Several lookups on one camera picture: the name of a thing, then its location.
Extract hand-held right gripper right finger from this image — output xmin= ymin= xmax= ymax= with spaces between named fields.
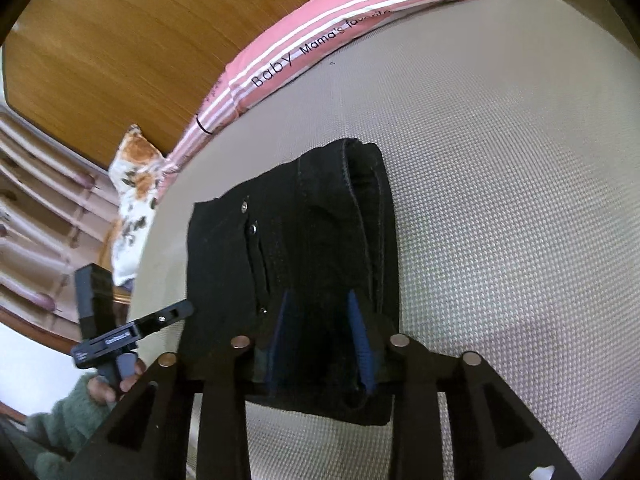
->
xmin=346 ymin=289 xmax=583 ymax=480

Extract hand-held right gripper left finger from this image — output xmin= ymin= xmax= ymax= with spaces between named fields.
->
xmin=72 ymin=287 xmax=303 ymax=480

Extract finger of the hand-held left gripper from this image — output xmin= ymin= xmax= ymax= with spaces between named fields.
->
xmin=136 ymin=300 xmax=196 ymax=336

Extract black pants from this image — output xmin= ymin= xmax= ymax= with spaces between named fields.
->
xmin=177 ymin=137 xmax=401 ymax=427

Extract person's left forearm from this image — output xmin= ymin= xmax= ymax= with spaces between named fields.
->
xmin=24 ymin=372 xmax=117 ymax=480

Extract person's left hand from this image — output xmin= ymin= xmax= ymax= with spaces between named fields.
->
xmin=86 ymin=359 xmax=147 ymax=405

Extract floral pillow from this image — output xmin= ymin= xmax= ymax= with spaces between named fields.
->
xmin=107 ymin=124 xmax=173 ymax=288

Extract pale ribbed panel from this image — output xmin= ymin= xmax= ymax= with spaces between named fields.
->
xmin=0 ymin=105 xmax=123 ymax=356

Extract pale woven mat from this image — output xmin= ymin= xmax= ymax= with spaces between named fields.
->
xmin=127 ymin=0 xmax=640 ymax=480

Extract pink striped pillow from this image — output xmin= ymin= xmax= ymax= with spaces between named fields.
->
xmin=167 ymin=0 xmax=498 ymax=171

